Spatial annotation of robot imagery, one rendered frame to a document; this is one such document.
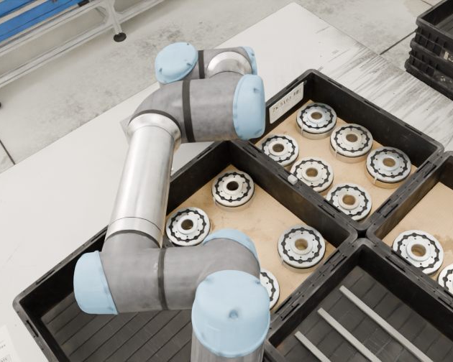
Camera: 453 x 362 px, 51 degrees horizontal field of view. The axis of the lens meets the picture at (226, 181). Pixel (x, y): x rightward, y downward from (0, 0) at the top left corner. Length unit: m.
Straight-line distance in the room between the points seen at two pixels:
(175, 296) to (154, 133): 0.31
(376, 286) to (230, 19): 2.25
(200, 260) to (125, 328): 0.53
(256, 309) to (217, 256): 0.12
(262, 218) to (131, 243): 0.56
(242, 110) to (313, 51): 0.88
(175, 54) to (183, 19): 1.82
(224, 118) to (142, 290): 0.38
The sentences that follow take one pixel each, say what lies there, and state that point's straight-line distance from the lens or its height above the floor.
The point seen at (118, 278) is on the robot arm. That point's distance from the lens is 0.57.
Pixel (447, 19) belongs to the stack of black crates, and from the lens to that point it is 2.24.
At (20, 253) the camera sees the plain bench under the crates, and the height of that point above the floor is 0.70.
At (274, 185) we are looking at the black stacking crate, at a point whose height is 0.88.
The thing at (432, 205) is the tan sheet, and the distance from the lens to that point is 1.18.
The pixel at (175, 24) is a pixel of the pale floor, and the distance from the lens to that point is 3.06.
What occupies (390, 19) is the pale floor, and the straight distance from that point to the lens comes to 3.01.
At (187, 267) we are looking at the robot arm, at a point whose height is 1.30.
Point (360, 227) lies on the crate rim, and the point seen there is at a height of 0.93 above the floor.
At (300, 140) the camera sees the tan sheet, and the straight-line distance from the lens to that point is 1.24.
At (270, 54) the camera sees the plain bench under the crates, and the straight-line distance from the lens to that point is 1.68.
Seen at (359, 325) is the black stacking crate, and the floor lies 0.83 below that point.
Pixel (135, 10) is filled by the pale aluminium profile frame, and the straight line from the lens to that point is 3.02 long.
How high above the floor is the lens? 1.79
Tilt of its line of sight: 55 degrees down
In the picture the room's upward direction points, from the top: 11 degrees counter-clockwise
